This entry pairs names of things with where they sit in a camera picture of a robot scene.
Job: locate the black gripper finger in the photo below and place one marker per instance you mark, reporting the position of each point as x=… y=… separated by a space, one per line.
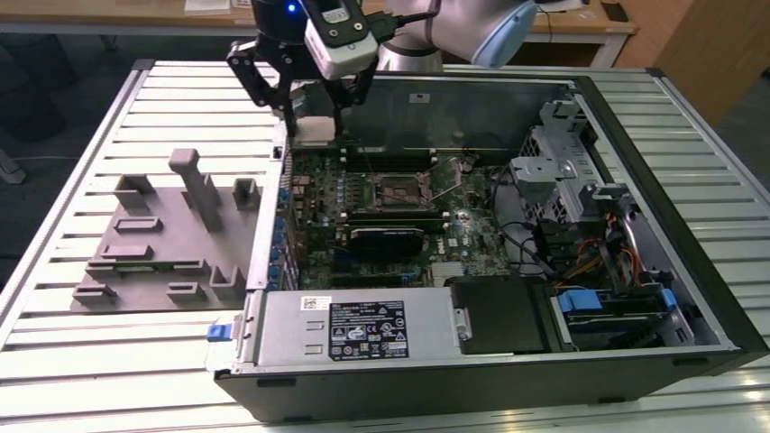
x=246 y=67
x=352 y=92

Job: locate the silver CPU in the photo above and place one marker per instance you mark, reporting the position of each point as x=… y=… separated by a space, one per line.
x=316 y=131

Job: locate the CPU socket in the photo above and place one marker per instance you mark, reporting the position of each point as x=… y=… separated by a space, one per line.
x=400 y=191

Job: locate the white paper sheet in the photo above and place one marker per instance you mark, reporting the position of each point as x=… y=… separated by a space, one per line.
x=208 y=5

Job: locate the black RAM slot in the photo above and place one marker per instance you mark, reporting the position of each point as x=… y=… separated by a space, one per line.
x=392 y=163
x=392 y=223
x=392 y=157
x=392 y=213
x=392 y=218
x=392 y=226
x=392 y=152

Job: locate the wooden desk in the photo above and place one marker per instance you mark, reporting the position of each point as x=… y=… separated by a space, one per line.
x=121 y=19

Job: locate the round coin battery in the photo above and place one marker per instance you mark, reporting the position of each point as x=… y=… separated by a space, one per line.
x=468 y=166

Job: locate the black graphics card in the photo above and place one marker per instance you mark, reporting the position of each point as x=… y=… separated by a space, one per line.
x=385 y=243

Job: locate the black bin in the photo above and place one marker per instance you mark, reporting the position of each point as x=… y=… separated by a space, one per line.
x=37 y=81

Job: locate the metal disk bay cage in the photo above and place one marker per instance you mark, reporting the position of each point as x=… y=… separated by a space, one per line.
x=536 y=176

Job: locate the green motherboard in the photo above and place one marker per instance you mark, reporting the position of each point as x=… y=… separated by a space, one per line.
x=481 y=252

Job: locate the silver finned heat sink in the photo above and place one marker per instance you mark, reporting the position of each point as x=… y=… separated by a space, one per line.
x=451 y=270

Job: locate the black phone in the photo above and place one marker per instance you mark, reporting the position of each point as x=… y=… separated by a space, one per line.
x=615 y=11

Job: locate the green RAM stick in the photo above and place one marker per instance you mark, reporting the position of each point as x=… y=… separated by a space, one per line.
x=145 y=269

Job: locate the grey parts rack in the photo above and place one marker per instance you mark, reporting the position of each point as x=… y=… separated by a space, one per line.
x=145 y=288

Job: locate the silver power supply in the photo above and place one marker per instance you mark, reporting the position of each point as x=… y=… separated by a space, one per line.
x=289 y=334

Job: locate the black plastic shroud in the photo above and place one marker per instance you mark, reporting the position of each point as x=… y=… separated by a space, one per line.
x=505 y=315

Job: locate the blue release latch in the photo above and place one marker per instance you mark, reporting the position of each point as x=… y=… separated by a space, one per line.
x=218 y=333

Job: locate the hard disk in blue carrier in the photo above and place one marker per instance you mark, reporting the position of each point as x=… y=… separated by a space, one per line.
x=579 y=301

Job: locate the wooden cabinet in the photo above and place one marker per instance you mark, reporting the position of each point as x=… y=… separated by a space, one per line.
x=711 y=54

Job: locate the black open PC case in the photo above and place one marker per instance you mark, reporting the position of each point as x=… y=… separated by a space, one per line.
x=421 y=397

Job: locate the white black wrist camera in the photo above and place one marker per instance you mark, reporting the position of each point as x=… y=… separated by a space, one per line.
x=344 y=49

